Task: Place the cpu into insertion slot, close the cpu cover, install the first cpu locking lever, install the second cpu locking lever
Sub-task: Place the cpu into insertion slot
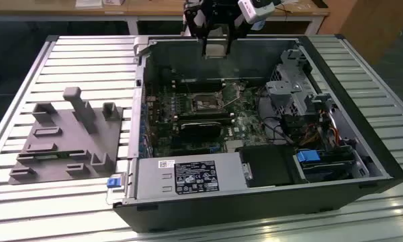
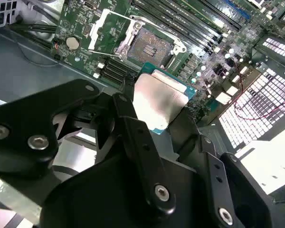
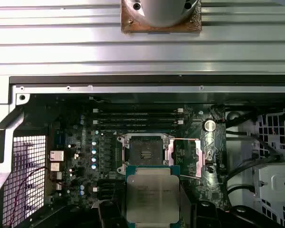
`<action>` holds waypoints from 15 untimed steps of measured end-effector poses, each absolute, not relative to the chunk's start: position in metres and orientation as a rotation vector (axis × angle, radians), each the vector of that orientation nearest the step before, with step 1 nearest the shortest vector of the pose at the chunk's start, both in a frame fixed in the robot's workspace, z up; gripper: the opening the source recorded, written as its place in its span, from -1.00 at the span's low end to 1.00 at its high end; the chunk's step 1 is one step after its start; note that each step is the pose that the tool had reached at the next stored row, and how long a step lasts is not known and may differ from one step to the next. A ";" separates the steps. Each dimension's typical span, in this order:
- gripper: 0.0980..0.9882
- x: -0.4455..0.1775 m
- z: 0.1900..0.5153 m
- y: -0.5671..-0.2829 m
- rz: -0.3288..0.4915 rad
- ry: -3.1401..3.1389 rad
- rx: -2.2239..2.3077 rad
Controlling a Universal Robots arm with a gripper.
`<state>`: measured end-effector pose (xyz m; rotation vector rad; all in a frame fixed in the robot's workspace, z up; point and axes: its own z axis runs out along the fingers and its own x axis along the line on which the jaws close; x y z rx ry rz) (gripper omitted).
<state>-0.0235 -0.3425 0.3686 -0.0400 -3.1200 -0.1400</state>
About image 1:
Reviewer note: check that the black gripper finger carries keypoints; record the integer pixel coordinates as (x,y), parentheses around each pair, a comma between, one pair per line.
(205,37)
(232,37)

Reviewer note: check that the silver CPU green edge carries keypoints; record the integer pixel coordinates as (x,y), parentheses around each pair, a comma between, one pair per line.
(216,51)

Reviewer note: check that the CPU socket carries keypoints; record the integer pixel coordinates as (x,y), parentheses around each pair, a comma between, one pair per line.
(205,103)

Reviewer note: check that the metal drive cage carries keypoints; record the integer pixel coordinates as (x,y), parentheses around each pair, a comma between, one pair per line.
(285,88)

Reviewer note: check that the white box dark label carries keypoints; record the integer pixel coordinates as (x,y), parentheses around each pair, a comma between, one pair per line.
(113,2)

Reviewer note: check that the green motherboard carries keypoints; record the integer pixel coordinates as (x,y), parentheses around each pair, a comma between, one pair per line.
(241,126)

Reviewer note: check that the black graphics card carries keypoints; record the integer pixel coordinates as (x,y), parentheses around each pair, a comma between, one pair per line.
(200,131)

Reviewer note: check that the white paper box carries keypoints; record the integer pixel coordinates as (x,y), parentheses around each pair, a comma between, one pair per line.
(87,3)

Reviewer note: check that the wooden cabinet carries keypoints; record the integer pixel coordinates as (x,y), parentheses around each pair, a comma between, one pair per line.
(383,25)

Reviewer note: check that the wooden desk white legs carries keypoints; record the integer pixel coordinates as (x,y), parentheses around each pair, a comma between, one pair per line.
(53,12)

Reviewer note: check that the black drive bay box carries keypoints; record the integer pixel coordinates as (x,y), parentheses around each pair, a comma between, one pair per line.
(269,164)

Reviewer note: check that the blue disk carrier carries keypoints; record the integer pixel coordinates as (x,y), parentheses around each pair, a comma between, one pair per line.
(308,156)

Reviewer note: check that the grey parts rack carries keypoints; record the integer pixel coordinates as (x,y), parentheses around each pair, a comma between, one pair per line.
(71,141)

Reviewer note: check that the grey power supply unit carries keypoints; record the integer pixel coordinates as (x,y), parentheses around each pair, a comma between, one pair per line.
(148,181)

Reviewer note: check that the blue case latch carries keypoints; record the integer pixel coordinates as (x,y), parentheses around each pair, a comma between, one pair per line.
(113,182)

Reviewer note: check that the black open PC case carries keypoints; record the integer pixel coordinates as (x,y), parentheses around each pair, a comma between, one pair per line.
(221,216)

